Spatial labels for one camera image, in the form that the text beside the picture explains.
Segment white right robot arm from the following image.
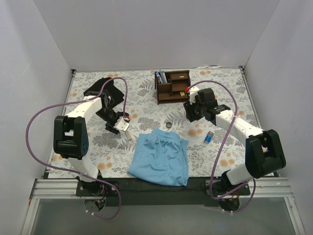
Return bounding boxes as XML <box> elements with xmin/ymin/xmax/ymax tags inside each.
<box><xmin>184</xmin><ymin>87</ymin><xmax>286</xmax><ymax>195</ymax></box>

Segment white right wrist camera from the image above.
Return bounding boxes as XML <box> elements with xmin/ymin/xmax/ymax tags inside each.
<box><xmin>185</xmin><ymin>86</ymin><xmax>199</xmax><ymax>105</ymax></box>

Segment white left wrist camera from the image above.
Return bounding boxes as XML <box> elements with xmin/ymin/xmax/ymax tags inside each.
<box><xmin>114</xmin><ymin>117</ymin><xmax>130</xmax><ymax>133</ymax></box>

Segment light blue shorts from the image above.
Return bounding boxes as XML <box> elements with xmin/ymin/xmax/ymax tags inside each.
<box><xmin>128</xmin><ymin>128</ymin><xmax>189</xmax><ymax>187</ymax></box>

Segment black folded cloth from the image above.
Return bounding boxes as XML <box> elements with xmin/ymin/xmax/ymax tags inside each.
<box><xmin>83</xmin><ymin>77</ymin><xmax>124</xmax><ymax>106</ymax></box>

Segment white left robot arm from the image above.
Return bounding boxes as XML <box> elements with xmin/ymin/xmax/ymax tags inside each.
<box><xmin>53</xmin><ymin>91</ymin><xmax>124</xmax><ymax>196</ymax></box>

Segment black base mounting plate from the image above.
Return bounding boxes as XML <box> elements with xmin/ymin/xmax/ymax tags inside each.
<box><xmin>75</xmin><ymin>176</ymin><xmax>251</xmax><ymax>208</ymax></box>

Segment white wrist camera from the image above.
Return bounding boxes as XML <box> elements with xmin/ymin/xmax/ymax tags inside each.
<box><xmin>114</xmin><ymin>117</ymin><xmax>130</xmax><ymax>133</ymax></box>
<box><xmin>185</xmin><ymin>86</ymin><xmax>199</xmax><ymax>105</ymax></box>

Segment aluminium frame rail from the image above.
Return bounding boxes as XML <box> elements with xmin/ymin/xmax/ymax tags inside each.
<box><xmin>21</xmin><ymin>179</ymin><xmax>84</xmax><ymax>235</ymax></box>

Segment brown wooden desk organizer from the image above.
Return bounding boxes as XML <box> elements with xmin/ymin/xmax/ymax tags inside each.
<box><xmin>154</xmin><ymin>70</ymin><xmax>191</xmax><ymax>104</ymax></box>

